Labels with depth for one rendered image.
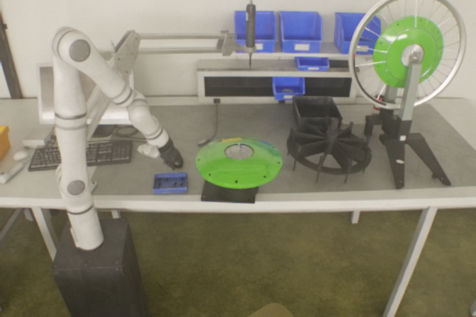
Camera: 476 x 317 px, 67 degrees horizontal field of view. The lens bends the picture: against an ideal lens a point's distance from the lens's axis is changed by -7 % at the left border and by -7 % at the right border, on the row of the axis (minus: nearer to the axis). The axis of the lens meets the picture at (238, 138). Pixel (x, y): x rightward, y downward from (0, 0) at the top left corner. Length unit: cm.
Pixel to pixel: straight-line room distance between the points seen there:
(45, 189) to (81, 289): 43
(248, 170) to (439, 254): 176
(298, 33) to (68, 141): 139
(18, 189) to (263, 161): 99
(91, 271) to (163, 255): 117
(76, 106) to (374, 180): 114
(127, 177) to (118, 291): 45
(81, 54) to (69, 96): 14
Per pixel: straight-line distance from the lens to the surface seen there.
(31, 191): 168
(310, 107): 203
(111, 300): 150
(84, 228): 135
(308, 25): 213
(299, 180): 155
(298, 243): 256
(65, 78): 113
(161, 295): 232
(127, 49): 136
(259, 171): 130
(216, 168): 131
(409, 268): 197
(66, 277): 143
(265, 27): 210
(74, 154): 118
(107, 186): 158
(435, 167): 172
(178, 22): 213
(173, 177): 156
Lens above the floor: 184
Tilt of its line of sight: 31 degrees down
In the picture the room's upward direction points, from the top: straight up
